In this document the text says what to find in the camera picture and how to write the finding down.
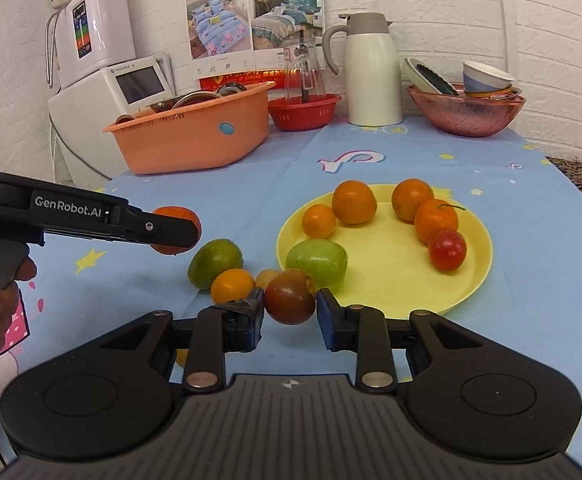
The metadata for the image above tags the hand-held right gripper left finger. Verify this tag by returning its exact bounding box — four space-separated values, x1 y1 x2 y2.
96 287 267 394

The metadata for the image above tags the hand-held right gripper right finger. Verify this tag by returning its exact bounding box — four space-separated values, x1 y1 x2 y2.
316 287 487 394

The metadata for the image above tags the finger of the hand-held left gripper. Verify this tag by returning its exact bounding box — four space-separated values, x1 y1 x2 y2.
103 205 203 251

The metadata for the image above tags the reddish orange tangerine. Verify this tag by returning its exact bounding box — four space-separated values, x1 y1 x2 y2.
151 206 203 256

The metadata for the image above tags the dark brown tomato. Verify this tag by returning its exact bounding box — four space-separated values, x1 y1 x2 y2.
264 268 318 326

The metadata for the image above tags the green apple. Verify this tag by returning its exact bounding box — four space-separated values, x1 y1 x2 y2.
285 239 348 291

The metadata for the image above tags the yellow plastic plate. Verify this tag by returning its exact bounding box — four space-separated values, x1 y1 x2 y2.
276 184 493 320

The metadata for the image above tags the small orange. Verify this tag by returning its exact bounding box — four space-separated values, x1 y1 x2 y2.
301 203 338 240
211 268 257 306

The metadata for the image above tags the large orange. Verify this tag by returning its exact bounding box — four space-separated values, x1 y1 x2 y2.
331 180 378 226

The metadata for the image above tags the red round fruit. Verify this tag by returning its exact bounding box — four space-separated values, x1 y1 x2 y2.
428 229 468 272

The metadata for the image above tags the orange with stem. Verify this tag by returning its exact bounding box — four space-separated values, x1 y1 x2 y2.
414 199 467 246

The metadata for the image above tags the green oval fruit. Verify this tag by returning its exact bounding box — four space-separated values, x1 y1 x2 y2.
187 239 244 291

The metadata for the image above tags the orange plastic basket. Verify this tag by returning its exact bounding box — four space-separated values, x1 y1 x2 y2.
103 81 277 176

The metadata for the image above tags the white appliance with screen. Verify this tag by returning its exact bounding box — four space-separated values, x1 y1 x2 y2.
47 53 174 186

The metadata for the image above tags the red plastic basket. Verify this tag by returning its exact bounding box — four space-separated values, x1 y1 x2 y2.
268 93 343 132

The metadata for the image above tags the white water purifier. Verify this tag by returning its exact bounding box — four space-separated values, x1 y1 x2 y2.
46 0 136 88

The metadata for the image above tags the glass pitcher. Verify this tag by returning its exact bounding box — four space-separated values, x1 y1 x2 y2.
283 35 328 104

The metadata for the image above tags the blue printed tablecloth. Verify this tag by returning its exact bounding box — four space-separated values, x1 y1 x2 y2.
0 115 582 471

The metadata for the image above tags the pink glass bowl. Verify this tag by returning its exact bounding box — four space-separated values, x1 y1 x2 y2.
407 84 527 138

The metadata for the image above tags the white thermos jug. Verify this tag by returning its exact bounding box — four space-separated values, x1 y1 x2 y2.
322 12 404 127

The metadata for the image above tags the white bowl with dark inside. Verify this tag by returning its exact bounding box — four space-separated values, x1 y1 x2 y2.
402 57 459 96

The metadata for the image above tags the stack of colourful bowls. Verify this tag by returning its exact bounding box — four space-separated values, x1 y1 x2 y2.
464 86 523 102

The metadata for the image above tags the pale blue bowl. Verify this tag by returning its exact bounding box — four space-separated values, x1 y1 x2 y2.
462 60 515 93

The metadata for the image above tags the leopard print cloth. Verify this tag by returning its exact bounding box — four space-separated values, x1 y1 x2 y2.
546 156 582 217

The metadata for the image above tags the wall poster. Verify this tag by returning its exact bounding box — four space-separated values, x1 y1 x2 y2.
183 0 326 92

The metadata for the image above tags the white wall pipe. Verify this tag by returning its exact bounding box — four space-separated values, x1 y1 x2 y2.
491 0 513 64

